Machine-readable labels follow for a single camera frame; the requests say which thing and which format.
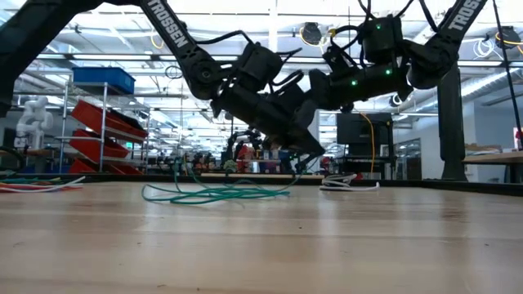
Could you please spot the blue plastic bin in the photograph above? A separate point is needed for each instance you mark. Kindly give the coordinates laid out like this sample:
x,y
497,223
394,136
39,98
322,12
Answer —
x,y
102,79

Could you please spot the black workstation robot arm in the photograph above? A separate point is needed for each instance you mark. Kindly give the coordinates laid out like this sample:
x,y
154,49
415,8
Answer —
x,y
241,141

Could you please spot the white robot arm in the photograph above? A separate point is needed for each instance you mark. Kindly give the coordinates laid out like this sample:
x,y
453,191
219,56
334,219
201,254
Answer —
x,y
34,118

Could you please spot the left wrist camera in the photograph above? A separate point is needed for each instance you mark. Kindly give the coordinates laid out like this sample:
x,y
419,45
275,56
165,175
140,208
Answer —
x,y
288,98

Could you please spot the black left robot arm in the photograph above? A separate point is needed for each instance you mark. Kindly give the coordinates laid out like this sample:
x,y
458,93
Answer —
x,y
171,32

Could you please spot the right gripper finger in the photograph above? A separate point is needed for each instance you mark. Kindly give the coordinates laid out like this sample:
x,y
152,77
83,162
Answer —
x,y
319,87

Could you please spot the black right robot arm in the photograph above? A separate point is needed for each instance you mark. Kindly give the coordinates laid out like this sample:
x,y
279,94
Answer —
x,y
441,53

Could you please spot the white structural column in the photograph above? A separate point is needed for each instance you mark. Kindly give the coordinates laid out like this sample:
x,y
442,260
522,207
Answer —
x,y
317,130

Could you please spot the thin black pole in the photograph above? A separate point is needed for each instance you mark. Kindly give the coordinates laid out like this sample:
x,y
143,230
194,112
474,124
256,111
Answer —
x,y
506,61

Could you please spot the tall black upright panel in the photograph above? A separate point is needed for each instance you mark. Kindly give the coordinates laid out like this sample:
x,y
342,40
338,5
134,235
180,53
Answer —
x,y
451,134

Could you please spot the black monitor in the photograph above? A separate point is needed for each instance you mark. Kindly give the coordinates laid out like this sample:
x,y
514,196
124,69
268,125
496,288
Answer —
x,y
355,128

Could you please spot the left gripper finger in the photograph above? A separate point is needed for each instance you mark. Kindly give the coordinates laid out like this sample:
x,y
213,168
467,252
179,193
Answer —
x,y
306,143

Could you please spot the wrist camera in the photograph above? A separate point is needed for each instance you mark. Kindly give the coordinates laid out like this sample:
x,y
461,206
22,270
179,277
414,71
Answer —
x,y
288,98
382,36

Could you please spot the red plastic shelf bin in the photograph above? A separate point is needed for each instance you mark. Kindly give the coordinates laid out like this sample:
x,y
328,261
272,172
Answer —
x,y
79,167
88,114
88,147

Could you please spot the metal shelf rack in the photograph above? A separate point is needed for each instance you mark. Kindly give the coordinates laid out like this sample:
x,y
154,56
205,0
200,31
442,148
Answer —
x,y
104,94

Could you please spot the black workstation frame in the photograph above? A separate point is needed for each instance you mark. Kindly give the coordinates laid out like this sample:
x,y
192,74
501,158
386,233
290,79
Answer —
x,y
232,130

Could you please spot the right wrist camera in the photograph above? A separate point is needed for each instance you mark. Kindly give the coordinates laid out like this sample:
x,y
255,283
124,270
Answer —
x,y
382,36

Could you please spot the light wooden table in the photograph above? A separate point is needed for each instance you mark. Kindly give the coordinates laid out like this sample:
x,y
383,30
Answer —
x,y
494,157

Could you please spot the black monitor cart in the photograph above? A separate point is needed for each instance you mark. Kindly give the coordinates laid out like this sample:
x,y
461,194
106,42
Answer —
x,y
363,163

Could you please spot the green fuzzy object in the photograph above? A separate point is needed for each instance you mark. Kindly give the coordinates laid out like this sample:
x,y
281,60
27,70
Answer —
x,y
230,165

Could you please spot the wooden workstation table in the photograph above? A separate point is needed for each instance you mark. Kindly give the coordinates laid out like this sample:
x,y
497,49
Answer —
x,y
253,176

